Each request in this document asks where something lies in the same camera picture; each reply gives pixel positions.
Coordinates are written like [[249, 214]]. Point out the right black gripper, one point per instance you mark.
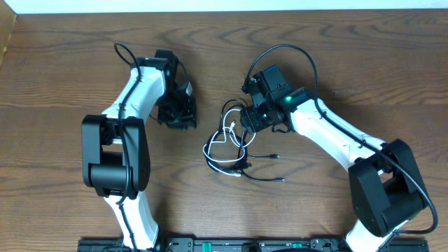
[[250, 120]]

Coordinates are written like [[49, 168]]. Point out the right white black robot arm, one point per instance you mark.
[[387, 189]]

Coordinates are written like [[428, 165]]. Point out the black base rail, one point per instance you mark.
[[218, 245]]

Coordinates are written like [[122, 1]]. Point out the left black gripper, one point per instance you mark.
[[188, 120]]

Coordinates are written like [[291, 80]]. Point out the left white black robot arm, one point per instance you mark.
[[116, 158]]

